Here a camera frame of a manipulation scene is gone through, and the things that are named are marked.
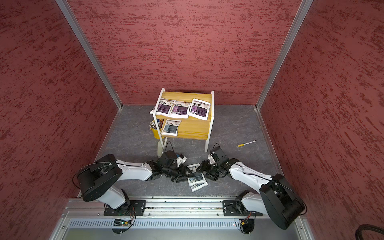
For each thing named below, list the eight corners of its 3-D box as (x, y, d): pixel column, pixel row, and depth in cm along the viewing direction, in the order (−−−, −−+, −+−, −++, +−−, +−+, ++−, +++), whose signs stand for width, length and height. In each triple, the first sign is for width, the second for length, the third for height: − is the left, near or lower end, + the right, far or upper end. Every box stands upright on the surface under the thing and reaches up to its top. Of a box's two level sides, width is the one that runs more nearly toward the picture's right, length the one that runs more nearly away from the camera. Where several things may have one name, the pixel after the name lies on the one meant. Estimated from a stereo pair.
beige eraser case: (158, 158, 93) (157, 155, 90) (158, 144, 100) (157, 141, 96) (162, 158, 94) (161, 155, 90) (162, 144, 100) (161, 141, 97)
